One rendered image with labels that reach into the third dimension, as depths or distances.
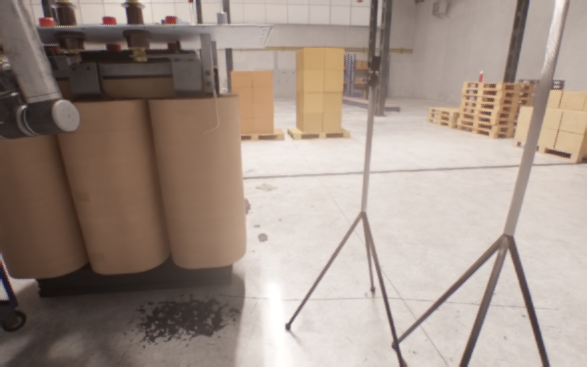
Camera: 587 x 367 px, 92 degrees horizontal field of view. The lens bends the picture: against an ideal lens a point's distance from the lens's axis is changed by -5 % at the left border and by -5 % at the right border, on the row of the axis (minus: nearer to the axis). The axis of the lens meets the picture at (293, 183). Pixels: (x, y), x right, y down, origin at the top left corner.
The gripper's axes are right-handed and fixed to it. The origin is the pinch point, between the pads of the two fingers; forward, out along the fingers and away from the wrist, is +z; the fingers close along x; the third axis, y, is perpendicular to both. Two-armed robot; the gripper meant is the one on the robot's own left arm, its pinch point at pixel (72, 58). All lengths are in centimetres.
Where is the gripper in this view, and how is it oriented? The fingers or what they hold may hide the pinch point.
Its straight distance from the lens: 159.0
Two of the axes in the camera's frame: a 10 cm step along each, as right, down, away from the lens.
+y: -0.5, -8.6, -5.1
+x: -9.8, -0.6, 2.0
